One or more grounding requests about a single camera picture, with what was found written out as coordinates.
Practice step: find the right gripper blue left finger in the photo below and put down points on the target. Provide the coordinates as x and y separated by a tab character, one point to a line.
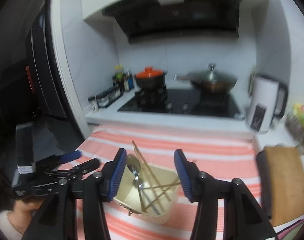
113	172

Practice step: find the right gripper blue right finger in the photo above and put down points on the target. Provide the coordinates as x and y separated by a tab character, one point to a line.
187	173

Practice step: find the wooden chopstick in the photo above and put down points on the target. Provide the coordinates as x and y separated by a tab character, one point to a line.
148	181
148	169

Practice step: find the person's left hand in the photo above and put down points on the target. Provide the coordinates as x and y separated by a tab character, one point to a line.
21	215

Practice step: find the steel spoon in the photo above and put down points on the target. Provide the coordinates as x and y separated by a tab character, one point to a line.
134	166

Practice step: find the cream wooden utensil holder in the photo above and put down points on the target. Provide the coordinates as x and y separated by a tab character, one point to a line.
128	197

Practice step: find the chopstick leaning in holder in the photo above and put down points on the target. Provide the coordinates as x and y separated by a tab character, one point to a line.
157	197

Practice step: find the black gas stove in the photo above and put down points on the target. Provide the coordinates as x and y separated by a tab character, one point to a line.
183	102

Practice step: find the black refrigerator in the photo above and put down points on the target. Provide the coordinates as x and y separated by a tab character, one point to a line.
30	85

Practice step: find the blue label bottle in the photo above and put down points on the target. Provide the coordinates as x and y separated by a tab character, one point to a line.
129	81

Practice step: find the steel wok with lid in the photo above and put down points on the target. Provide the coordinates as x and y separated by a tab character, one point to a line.
210	80

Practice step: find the yellow cap sauce bottle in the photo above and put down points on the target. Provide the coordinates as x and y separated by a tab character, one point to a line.
118	80

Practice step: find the wooden cutting board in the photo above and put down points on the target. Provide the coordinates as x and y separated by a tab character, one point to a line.
282	183

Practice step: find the black pot orange lid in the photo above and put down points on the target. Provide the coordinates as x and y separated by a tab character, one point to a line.
150	78

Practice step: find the white electric kettle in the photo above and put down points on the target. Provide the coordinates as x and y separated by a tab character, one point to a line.
269	101

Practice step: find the black range hood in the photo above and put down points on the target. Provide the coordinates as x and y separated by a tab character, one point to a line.
147	19

